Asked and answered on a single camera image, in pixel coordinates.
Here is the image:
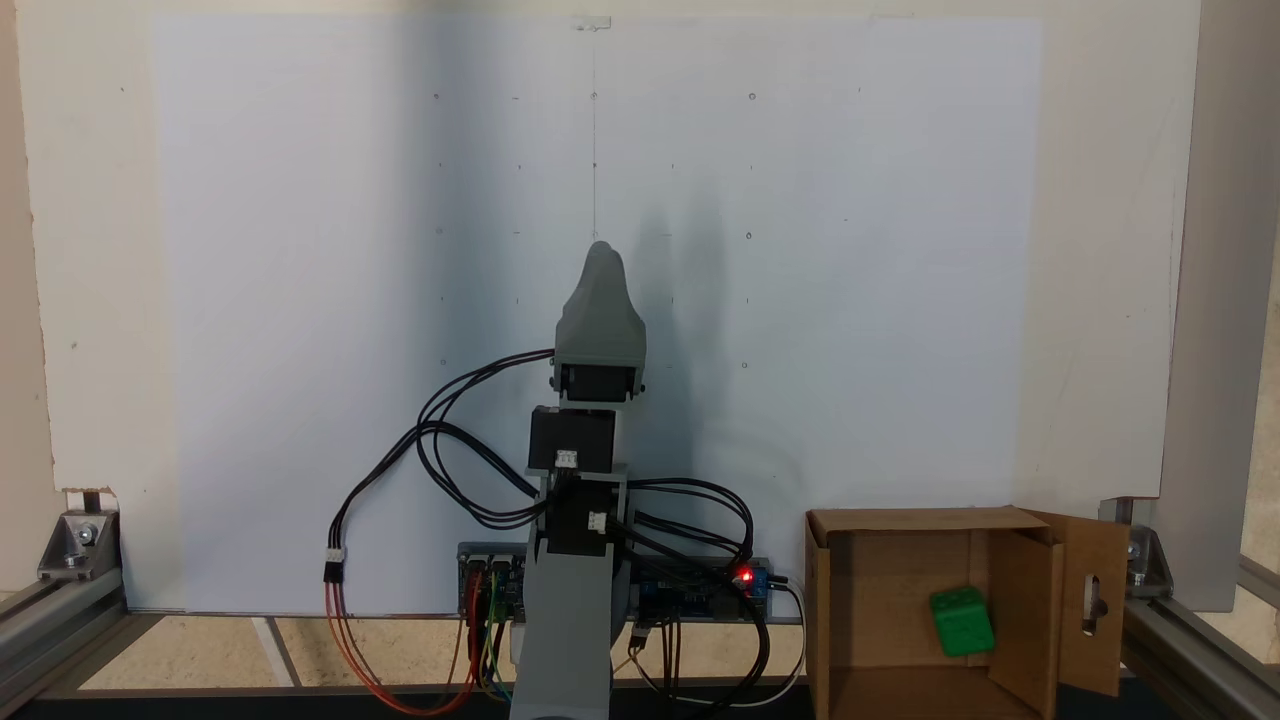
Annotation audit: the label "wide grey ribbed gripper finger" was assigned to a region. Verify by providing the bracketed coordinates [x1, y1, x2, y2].
[556, 240, 645, 347]

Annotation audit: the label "green dice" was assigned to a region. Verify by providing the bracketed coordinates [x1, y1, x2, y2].
[928, 585, 997, 659]

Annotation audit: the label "blue circuit board red LED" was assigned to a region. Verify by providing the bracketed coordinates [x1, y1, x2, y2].
[632, 555, 773, 623]

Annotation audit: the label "large white paper sheet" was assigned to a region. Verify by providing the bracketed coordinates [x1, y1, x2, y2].
[152, 12, 1046, 616]

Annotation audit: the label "open cardboard box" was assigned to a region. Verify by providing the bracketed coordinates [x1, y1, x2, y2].
[805, 505, 1133, 720]

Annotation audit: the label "circuit board with coloured wires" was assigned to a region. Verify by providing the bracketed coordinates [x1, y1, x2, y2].
[457, 542, 531, 621]

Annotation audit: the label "red orange wires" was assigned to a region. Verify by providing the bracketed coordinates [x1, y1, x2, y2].
[325, 575, 489, 716]

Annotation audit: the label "white cable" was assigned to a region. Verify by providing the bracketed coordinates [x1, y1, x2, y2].
[640, 580, 807, 709]

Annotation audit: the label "black cable bundle white connector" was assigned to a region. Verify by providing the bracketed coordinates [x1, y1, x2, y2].
[325, 348, 557, 586]

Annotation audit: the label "metal corner bracket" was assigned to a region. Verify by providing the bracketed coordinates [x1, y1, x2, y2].
[1100, 497, 1173, 599]
[38, 488, 121, 583]

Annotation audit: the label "aluminium frame rail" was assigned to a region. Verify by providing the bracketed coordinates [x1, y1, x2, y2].
[0, 570, 129, 713]
[1120, 555, 1280, 720]

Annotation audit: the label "grey aluminium frame post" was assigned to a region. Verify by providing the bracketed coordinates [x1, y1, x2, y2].
[1160, 0, 1280, 613]

